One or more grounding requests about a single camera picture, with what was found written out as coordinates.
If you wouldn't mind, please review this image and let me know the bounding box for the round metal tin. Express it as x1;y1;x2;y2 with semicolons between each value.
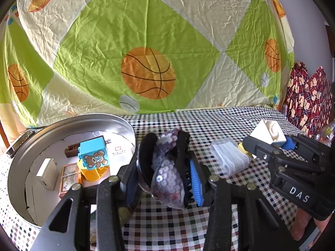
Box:
7;114;137;227

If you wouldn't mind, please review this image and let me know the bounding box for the yellow smiley face toy block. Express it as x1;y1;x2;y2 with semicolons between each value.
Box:
77;159;109;182

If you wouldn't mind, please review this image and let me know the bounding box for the clear plastic box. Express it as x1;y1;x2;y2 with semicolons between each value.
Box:
211;138;251;176

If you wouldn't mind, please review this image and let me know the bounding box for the white power adapter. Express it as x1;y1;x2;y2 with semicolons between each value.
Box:
36;158;59;191

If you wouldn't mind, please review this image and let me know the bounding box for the blue toy block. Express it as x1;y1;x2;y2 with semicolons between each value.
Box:
78;135;109;170

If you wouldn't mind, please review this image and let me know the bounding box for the patterned rectangular box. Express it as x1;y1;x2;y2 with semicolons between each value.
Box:
105;133;135;165

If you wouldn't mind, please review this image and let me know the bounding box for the basketball print bed sheet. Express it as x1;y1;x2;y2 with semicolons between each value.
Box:
1;0;294;141

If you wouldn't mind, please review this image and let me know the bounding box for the copper makeup palette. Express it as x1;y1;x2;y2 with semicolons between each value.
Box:
58;163;84;199

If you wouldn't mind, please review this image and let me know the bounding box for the black smartphone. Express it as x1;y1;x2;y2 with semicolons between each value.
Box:
6;129;39;158

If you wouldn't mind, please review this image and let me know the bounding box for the white sun toy block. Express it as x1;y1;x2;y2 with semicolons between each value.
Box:
250;119;287;147

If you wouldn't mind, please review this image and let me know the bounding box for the checkered tablecloth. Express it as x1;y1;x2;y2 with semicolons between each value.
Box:
1;107;299;250

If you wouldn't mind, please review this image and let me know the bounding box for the yellow toy cube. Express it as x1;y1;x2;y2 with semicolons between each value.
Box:
238;142;253;158

